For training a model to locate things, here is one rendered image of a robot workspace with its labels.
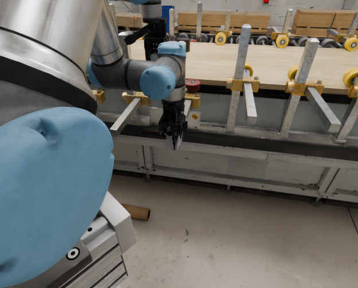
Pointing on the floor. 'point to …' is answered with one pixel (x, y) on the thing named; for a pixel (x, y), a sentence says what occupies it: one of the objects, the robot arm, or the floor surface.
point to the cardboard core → (136, 212)
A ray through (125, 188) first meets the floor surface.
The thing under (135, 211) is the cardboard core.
